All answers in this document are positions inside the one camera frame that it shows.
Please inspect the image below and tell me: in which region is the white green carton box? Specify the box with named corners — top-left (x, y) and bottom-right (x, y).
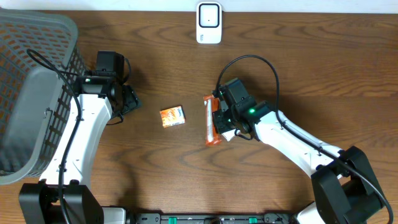
top-left (222, 129), bottom-right (236, 141)

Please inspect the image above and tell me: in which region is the orange snack bar wrapper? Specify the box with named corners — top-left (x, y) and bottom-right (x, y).
top-left (203, 95), bottom-right (221, 146)

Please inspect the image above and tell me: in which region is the white barcode scanner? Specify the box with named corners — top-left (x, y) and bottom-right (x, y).
top-left (196, 1), bottom-right (222, 44)

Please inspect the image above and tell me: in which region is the orange tissue pack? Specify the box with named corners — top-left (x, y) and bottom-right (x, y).
top-left (160, 106), bottom-right (186, 128)

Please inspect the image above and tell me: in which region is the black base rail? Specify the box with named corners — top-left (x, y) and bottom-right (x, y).
top-left (131, 213), bottom-right (295, 224)

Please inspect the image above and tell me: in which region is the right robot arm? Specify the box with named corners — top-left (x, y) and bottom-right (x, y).
top-left (213, 78), bottom-right (390, 223)

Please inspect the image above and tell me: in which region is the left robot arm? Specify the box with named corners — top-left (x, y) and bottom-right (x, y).
top-left (19, 51), bottom-right (141, 224)

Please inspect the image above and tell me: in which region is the grey plastic basket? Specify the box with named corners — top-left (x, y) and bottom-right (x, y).
top-left (1, 9), bottom-right (86, 185)

